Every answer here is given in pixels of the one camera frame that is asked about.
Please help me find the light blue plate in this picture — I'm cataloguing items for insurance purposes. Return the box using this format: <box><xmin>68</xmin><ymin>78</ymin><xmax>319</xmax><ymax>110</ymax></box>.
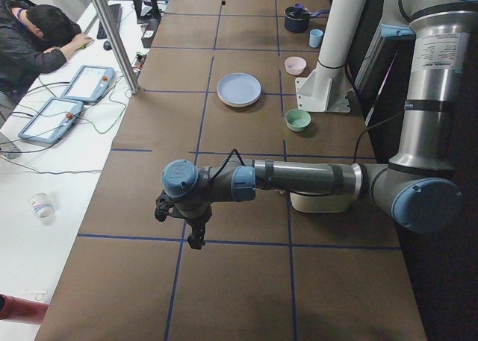
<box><xmin>217</xmin><ymin>72</ymin><xmax>261</xmax><ymax>107</ymax></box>

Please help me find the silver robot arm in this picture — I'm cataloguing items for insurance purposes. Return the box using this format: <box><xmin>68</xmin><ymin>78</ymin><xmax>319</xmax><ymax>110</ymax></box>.
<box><xmin>155</xmin><ymin>0</ymin><xmax>477</xmax><ymax>249</ymax></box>

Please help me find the dark blue pot with lid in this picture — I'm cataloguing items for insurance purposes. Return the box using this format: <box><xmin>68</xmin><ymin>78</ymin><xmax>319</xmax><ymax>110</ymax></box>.
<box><xmin>284</xmin><ymin>3</ymin><xmax>330</xmax><ymax>33</ymax></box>

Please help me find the light blue cup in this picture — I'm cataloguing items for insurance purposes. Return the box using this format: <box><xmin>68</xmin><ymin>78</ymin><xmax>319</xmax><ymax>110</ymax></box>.
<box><xmin>308</xmin><ymin>28</ymin><xmax>324</xmax><ymax>49</ymax></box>

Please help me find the pink bowl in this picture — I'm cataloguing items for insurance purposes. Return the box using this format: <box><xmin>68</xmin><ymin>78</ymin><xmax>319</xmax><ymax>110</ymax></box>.
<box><xmin>284</xmin><ymin>56</ymin><xmax>307</xmax><ymax>75</ymax></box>

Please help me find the black keyboard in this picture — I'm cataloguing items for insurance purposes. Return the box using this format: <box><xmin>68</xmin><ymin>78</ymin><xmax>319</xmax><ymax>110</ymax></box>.
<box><xmin>96</xmin><ymin>3</ymin><xmax>123</xmax><ymax>40</ymax></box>

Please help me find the cream toaster with bread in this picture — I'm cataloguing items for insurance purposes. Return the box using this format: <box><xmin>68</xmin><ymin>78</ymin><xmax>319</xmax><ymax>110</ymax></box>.
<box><xmin>291</xmin><ymin>194</ymin><xmax>352</xmax><ymax>213</ymax></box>

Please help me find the green bowl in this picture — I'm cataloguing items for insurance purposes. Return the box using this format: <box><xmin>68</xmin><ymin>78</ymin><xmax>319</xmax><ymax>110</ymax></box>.
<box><xmin>285</xmin><ymin>109</ymin><xmax>311</xmax><ymax>132</ymax></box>

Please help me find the white paper cup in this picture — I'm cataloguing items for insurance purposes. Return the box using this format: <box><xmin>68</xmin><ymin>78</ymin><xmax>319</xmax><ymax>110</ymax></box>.
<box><xmin>28</xmin><ymin>193</ymin><xmax>55</xmax><ymax>225</ymax></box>

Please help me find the upper teach pendant tablet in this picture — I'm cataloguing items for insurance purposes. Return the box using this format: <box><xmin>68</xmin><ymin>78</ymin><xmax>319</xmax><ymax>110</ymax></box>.
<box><xmin>60</xmin><ymin>65</ymin><xmax>115</xmax><ymax>104</ymax></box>

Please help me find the teach pendant tablet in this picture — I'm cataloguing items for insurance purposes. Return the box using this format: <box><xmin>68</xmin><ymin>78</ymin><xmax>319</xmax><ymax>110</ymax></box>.
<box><xmin>18</xmin><ymin>98</ymin><xmax>84</xmax><ymax>145</ymax></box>
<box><xmin>60</xmin><ymin>65</ymin><xmax>115</xmax><ymax>104</ymax></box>

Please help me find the lower teach pendant tablet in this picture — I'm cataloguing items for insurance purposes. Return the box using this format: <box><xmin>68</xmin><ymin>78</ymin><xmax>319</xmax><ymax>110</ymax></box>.
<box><xmin>18</xmin><ymin>98</ymin><xmax>84</xmax><ymax>145</ymax></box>

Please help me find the person in black jacket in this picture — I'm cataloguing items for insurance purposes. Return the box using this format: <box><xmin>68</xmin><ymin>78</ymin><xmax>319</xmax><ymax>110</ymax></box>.
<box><xmin>1</xmin><ymin>0</ymin><xmax>93</xmax><ymax>102</ymax></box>

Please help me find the red fire extinguisher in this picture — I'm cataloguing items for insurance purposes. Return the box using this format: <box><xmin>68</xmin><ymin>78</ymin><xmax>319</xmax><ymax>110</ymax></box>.
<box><xmin>1</xmin><ymin>294</ymin><xmax>49</xmax><ymax>325</ymax></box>

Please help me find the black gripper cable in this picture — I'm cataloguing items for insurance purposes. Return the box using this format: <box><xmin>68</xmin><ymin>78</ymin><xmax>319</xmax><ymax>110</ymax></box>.
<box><xmin>208</xmin><ymin>148</ymin><xmax>247</xmax><ymax>181</ymax></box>

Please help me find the aluminium frame post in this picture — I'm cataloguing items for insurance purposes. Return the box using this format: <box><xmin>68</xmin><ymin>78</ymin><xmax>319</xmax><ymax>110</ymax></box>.
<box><xmin>92</xmin><ymin>0</ymin><xmax>140</xmax><ymax>95</ymax></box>

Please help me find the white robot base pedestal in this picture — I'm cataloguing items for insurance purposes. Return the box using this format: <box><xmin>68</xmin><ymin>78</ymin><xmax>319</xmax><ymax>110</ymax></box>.
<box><xmin>295</xmin><ymin>0</ymin><xmax>367</xmax><ymax>113</ymax></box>

